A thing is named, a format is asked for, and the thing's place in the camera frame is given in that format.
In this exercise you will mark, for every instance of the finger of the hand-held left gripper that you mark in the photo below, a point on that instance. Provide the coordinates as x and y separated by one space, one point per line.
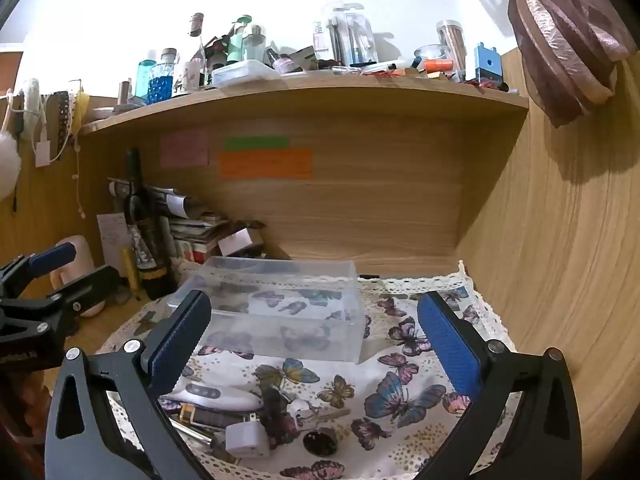
52 256
92 285

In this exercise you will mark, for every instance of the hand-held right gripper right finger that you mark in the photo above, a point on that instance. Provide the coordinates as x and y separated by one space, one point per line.
450 345

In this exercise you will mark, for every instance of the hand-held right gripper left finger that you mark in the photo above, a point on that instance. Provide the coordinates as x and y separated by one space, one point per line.
181 342

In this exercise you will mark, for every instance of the pink rounded object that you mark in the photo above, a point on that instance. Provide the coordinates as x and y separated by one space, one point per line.
75 247

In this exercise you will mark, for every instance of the yellow pencil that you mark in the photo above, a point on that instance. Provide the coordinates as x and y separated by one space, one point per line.
131 270

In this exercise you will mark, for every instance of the white note paper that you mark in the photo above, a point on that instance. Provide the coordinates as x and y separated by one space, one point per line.
111 237

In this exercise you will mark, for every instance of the butterfly print cloth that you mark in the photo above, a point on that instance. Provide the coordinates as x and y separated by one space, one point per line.
400 360

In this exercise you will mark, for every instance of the white oval device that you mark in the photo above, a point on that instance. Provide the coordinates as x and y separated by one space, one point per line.
220 396

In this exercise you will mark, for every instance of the dark wine bottle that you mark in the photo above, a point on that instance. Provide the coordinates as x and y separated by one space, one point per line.
142 240

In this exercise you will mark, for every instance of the metal pen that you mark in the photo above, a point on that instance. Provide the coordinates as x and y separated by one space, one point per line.
195 432

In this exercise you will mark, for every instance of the white paper tag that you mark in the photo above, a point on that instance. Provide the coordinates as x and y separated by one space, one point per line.
43 152

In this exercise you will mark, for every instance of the clear plastic storage box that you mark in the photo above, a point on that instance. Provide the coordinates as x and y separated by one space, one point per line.
280 310

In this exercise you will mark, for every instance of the white fluffy pompom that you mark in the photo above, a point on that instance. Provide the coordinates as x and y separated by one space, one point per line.
7 160

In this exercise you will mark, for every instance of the stack of books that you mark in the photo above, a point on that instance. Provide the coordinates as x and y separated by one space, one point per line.
200 230

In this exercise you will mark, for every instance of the small white box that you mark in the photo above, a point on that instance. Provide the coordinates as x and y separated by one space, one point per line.
235 241

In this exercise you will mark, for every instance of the white charger plug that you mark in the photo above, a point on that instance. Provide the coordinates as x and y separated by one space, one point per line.
245 440

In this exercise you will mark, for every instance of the black hair clip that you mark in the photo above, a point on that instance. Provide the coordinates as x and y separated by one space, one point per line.
277 410

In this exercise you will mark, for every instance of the black lace ribbon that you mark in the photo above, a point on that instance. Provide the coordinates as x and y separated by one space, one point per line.
62 120

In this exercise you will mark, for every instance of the metal key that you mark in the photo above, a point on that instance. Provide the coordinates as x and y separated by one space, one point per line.
325 412

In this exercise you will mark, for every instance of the black round disc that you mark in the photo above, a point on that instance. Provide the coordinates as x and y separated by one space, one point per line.
320 442

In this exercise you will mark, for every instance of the pink sticky note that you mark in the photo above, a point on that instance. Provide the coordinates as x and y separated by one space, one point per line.
184 148

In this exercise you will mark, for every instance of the orange sticky note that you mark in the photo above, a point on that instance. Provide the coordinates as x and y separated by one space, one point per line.
265 164

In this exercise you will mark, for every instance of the teal plastic bottle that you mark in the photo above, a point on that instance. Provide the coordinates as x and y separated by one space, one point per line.
145 80

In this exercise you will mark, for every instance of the blue glass bottle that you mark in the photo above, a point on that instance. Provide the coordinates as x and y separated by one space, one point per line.
162 82

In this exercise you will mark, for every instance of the green sticky note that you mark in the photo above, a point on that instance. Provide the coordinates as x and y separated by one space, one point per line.
257 143

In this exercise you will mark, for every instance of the clear lidded box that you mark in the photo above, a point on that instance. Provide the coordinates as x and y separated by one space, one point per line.
245 72

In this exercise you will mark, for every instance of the tall dark-capped bottle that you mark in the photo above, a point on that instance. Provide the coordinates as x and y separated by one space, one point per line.
196 35

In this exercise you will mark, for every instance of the orange tube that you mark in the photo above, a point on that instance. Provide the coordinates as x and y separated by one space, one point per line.
439 65

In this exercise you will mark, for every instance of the wooden shelf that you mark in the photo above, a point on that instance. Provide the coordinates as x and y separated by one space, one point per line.
310 89

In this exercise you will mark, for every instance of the green pump bottle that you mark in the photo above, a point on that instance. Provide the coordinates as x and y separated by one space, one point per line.
238 40

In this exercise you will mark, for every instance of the blue plastic block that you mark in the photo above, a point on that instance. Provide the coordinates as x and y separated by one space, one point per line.
487 62

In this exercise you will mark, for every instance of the clear toner bottle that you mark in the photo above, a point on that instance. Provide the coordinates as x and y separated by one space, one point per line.
254 45

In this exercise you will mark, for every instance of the small glass bowl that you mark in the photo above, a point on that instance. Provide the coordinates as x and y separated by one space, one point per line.
431 52

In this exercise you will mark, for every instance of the clear cotton swab jar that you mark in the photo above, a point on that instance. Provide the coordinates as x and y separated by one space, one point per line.
450 37

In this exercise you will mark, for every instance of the packaged brush set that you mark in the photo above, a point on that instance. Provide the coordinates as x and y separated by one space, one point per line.
352 35

